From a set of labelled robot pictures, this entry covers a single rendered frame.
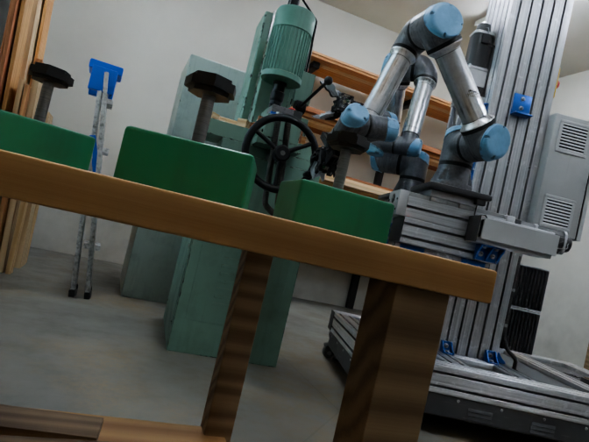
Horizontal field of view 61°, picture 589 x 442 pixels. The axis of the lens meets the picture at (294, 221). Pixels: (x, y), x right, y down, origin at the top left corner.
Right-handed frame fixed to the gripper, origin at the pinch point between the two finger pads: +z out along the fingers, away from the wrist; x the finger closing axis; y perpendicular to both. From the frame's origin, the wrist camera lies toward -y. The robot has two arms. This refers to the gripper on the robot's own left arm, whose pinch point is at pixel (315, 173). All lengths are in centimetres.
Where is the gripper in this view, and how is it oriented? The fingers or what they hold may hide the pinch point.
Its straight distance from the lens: 179.7
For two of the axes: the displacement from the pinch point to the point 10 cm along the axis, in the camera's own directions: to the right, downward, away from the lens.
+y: -0.2, 8.5, -5.3
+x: 9.4, 2.0, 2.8
